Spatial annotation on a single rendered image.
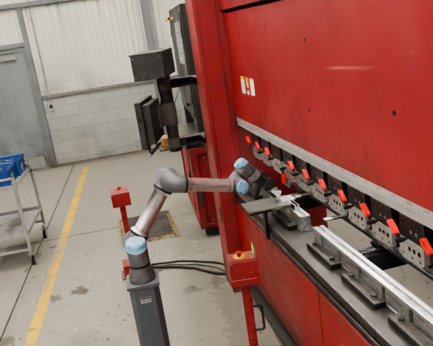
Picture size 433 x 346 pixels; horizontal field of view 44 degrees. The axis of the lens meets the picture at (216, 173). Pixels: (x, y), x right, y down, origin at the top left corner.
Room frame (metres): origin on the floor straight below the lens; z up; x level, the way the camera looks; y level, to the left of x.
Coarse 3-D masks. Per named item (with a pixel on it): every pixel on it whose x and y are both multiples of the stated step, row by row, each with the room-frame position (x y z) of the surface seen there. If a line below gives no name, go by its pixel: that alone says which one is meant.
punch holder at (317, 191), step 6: (312, 168) 2.52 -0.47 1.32; (318, 168) 2.45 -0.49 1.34; (312, 174) 2.53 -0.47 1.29; (318, 174) 2.45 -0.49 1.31; (324, 174) 2.41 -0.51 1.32; (312, 180) 2.54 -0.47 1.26; (324, 180) 2.41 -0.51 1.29; (312, 186) 2.54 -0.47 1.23; (318, 186) 2.46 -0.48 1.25; (312, 192) 2.55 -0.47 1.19; (318, 192) 2.47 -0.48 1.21; (318, 198) 2.47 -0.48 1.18; (324, 198) 2.40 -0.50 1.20
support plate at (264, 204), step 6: (270, 198) 3.10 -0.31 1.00; (246, 204) 3.06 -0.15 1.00; (252, 204) 3.05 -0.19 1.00; (258, 204) 3.03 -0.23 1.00; (264, 204) 3.02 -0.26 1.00; (270, 204) 3.00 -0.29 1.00; (282, 204) 2.97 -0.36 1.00; (288, 204) 2.96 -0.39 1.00; (246, 210) 2.96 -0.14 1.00; (252, 210) 2.94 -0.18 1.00; (258, 210) 2.92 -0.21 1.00; (264, 210) 2.93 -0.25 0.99
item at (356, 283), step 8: (344, 280) 2.16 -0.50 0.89; (352, 280) 2.12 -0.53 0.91; (360, 280) 2.11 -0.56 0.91; (352, 288) 2.09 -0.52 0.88; (360, 288) 2.04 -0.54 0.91; (368, 288) 2.03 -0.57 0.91; (360, 296) 2.02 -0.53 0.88; (368, 296) 1.97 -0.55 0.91; (368, 304) 1.95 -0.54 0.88; (376, 304) 1.90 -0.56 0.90; (384, 304) 1.91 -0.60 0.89
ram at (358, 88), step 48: (288, 0) 2.63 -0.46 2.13; (336, 0) 2.13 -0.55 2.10; (384, 0) 1.79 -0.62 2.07; (432, 0) 1.54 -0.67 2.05; (240, 48) 3.55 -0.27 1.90; (288, 48) 2.69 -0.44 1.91; (336, 48) 2.16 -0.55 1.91; (384, 48) 1.81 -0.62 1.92; (432, 48) 1.55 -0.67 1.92; (240, 96) 3.70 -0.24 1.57; (288, 96) 2.76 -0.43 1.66; (336, 96) 2.20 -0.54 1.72; (384, 96) 1.82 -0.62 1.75; (432, 96) 1.56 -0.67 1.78; (336, 144) 2.23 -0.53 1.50; (384, 144) 1.84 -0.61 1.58; (432, 144) 1.56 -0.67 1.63; (432, 192) 1.57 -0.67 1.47
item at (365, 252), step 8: (368, 248) 2.51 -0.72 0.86; (376, 248) 2.50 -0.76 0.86; (384, 248) 2.49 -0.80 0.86; (368, 256) 2.46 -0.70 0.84; (376, 256) 2.46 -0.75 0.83; (384, 256) 2.48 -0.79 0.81; (392, 256) 2.48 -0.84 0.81; (376, 264) 2.47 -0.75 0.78; (384, 264) 2.48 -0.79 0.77; (392, 264) 2.48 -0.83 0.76; (400, 264) 2.49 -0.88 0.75
